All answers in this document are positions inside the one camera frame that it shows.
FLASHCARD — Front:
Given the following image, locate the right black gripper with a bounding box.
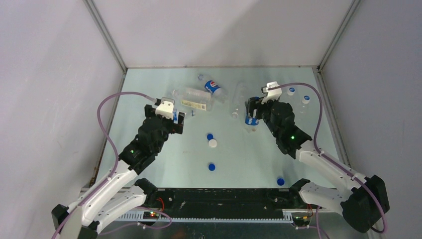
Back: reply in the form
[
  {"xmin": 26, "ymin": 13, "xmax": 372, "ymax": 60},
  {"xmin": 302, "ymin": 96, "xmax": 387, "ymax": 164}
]
[{"xmin": 245, "ymin": 96, "xmax": 280, "ymax": 138}]

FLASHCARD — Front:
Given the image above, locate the blue label pepsi bottle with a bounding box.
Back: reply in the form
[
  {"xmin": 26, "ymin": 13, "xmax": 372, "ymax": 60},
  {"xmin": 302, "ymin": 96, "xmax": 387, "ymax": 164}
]
[{"xmin": 244, "ymin": 97, "xmax": 259, "ymax": 132}]

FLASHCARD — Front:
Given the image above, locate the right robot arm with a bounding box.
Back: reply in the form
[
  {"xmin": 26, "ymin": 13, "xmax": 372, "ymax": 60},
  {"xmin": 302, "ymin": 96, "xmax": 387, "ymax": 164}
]
[{"xmin": 245, "ymin": 97, "xmax": 390, "ymax": 233}]

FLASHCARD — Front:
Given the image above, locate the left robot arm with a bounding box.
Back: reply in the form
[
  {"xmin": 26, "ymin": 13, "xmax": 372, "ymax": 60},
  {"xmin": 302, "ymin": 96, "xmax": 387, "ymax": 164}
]
[{"xmin": 52, "ymin": 101, "xmax": 185, "ymax": 239}]

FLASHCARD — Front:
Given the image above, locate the small blue label bottle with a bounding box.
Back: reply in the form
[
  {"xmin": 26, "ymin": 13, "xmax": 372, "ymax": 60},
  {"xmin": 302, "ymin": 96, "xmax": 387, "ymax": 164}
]
[{"xmin": 173, "ymin": 109, "xmax": 196, "ymax": 123}]

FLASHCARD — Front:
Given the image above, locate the clear unlabelled bottle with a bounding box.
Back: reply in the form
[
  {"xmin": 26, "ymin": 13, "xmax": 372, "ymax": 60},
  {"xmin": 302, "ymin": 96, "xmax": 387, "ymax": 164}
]
[{"xmin": 229, "ymin": 81, "xmax": 247, "ymax": 119}]

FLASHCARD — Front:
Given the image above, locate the yellow label clear bottle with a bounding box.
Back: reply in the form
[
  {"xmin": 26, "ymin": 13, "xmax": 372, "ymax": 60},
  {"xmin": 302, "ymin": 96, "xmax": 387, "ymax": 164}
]
[{"xmin": 170, "ymin": 87, "xmax": 213, "ymax": 112}]

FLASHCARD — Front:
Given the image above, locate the capped clear bottle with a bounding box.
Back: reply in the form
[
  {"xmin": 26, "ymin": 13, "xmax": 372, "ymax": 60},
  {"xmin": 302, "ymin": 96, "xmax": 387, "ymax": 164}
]
[
  {"xmin": 280, "ymin": 87, "xmax": 296, "ymax": 103},
  {"xmin": 292, "ymin": 95, "xmax": 311, "ymax": 116}
]

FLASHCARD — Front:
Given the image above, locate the pepsi logo bottle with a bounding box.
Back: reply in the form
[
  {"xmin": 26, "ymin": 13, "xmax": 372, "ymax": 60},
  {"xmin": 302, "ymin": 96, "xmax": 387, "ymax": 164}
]
[{"xmin": 197, "ymin": 74, "xmax": 228, "ymax": 104}]

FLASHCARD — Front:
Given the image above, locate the white bottle cap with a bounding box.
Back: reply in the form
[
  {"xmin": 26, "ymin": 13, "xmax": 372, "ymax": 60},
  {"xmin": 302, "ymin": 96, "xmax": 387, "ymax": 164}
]
[{"xmin": 209, "ymin": 139, "xmax": 217, "ymax": 148}]

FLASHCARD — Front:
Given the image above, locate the left circuit board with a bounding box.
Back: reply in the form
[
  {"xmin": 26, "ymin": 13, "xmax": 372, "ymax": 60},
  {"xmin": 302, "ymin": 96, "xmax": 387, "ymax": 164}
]
[{"xmin": 142, "ymin": 211, "xmax": 160, "ymax": 220}]

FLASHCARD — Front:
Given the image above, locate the circuit board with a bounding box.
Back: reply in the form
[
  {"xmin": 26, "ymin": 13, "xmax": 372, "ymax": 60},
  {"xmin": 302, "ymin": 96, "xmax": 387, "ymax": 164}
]
[
  {"xmin": 292, "ymin": 216, "xmax": 312, "ymax": 230},
  {"xmin": 142, "ymin": 211, "xmax": 160, "ymax": 220}
]

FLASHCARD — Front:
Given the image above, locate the right circuit board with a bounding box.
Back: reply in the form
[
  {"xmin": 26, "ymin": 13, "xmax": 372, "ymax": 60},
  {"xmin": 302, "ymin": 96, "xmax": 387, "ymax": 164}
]
[{"xmin": 292, "ymin": 216, "xmax": 312, "ymax": 230}]

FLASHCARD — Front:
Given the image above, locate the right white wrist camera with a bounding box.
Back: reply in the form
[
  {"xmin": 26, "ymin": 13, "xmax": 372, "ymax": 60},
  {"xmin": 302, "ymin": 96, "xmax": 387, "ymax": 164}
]
[{"xmin": 261, "ymin": 81, "xmax": 282, "ymax": 104}]

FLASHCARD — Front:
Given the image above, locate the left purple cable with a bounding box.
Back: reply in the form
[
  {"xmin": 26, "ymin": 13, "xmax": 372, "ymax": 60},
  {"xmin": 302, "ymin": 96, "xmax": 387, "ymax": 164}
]
[{"xmin": 50, "ymin": 92, "xmax": 157, "ymax": 239}]

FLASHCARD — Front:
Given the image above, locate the purple cable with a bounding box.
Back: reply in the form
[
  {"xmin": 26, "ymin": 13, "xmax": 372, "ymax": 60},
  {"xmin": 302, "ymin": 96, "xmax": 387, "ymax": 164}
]
[
  {"xmin": 267, "ymin": 82, "xmax": 388, "ymax": 234},
  {"xmin": 50, "ymin": 92, "xmax": 157, "ymax": 239}
]

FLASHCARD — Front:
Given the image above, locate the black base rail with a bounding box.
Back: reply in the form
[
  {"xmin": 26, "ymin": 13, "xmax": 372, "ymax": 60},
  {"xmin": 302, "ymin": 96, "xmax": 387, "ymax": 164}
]
[{"xmin": 154, "ymin": 188, "xmax": 307, "ymax": 220}]

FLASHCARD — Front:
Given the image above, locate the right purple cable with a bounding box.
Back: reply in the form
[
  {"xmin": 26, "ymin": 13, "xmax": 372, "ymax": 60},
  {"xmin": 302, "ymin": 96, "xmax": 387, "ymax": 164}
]
[{"xmin": 267, "ymin": 82, "xmax": 388, "ymax": 234}]

